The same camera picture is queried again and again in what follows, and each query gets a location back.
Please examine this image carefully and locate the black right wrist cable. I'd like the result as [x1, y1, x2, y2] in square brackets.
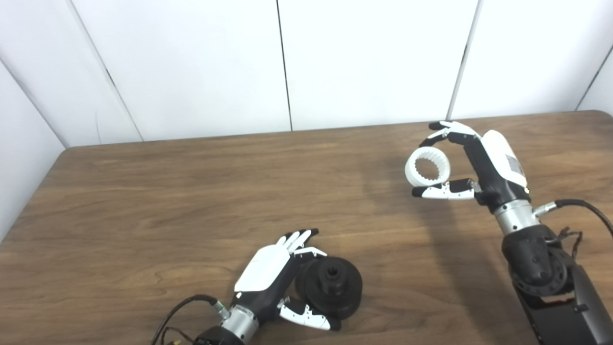
[533, 199, 613, 238]

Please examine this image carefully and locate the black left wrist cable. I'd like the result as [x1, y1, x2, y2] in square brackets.
[151, 294, 231, 345]

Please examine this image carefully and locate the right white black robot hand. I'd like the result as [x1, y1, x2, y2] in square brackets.
[412, 121, 531, 214]

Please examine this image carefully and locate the white toothed plastic ring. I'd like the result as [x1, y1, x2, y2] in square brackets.
[405, 147, 451, 188]

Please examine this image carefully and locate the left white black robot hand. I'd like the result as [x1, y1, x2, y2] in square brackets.
[232, 229, 341, 332]

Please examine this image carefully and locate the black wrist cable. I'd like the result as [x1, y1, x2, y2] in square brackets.
[533, 199, 613, 238]
[151, 294, 231, 345]

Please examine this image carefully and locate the round black plastic part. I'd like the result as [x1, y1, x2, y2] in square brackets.
[295, 256, 363, 321]

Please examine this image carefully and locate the thin wire with yellow plug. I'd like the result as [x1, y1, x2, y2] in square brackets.
[160, 327, 194, 345]

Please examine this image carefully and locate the thin black wire bundle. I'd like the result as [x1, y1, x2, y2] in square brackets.
[548, 228, 584, 262]

